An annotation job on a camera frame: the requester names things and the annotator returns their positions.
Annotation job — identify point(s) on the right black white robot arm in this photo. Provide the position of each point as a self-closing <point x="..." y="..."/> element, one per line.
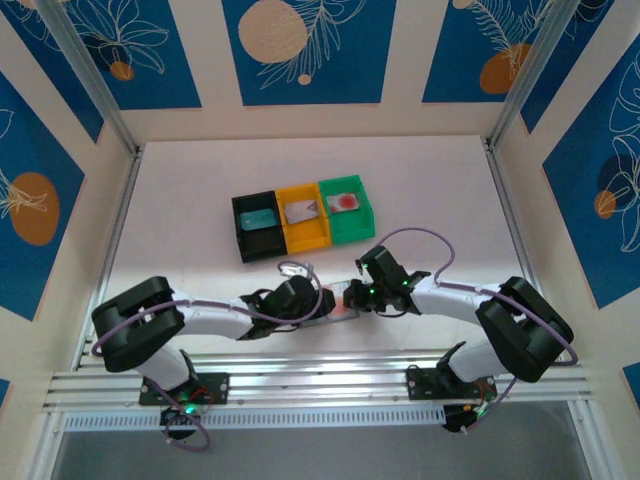
<point x="455" y="297"/>

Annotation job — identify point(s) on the white card with red circles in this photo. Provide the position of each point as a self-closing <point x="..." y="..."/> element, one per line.
<point x="340" y="306"/>
<point x="342" y="202"/>

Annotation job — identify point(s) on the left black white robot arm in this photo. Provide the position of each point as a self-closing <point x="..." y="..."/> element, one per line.
<point x="215" y="320"/>

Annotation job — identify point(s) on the blue floral wall panel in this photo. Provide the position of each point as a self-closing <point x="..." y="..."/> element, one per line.
<point x="350" y="75"/>
<point x="50" y="65"/>
<point x="450" y="60"/>
<point x="165" y="75"/>
<point x="575" y="250"/>
<point x="30" y="280"/>
<point x="585" y="50"/>

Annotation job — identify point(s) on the grey leather card holder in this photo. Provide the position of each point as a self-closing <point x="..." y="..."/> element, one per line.
<point x="320" y="322"/>

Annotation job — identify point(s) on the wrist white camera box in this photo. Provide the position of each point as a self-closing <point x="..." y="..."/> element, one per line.
<point x="295" y="269"/>
<point x="362" y="267"/>

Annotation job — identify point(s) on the aluminium corner post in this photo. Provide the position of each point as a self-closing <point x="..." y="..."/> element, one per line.
<point x="535" y="75"/>
<point x="90" y="75"/>

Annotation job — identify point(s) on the black controller board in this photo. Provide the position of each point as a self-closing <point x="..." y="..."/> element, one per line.
<point x="462" y="419"/>
<point x="180" y="417"/>

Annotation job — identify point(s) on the yellow plastic bin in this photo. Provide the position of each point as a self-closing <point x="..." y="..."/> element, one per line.
<point x="307" y="236"/>

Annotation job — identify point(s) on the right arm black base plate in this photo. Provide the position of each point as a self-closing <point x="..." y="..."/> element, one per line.
<point x="422" y="385"/>

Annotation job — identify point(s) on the black plastic bin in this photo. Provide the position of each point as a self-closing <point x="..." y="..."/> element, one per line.
<point x="260" y="246"/>

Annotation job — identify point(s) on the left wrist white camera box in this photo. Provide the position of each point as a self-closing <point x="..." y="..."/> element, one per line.
<point x="295" y="269"/>

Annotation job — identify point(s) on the white silver VIP card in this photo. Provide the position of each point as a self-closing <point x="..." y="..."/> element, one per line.
<point x="301" y="211"/>

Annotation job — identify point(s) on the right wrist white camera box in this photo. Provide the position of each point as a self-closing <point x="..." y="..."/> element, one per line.
<point x="362" y="267"/>

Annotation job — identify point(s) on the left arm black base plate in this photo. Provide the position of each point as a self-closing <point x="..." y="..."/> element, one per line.
<point x="215" y="387"/>

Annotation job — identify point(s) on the teal VIP card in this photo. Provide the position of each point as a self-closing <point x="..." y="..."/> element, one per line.
<point x="257" y="220"/>

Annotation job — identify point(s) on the aluminium side rail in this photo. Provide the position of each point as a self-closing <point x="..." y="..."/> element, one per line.
<point x="122" y="215"/>
<point x="507" y="215"/>

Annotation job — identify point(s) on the green plastic bin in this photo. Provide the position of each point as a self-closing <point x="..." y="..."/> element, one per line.
<point x="350" y="229"/>

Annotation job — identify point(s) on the aluminium mounting rail frame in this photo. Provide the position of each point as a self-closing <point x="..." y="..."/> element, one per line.
<point x="320" y="380"/>

